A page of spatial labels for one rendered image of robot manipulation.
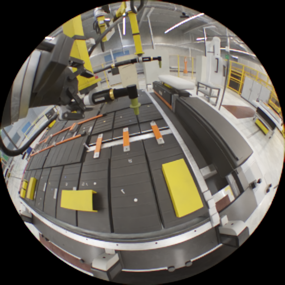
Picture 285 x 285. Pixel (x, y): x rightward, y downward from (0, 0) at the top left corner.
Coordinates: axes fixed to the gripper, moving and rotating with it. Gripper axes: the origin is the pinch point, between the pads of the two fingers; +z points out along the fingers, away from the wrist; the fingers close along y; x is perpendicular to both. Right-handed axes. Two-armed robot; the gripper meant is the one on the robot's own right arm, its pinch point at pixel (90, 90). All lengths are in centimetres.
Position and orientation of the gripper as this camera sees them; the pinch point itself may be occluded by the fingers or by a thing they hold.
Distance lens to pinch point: 26.9
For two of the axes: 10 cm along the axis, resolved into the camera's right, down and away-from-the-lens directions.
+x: 9.9, -0.1, -1.7
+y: 0.7, 9.5, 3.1
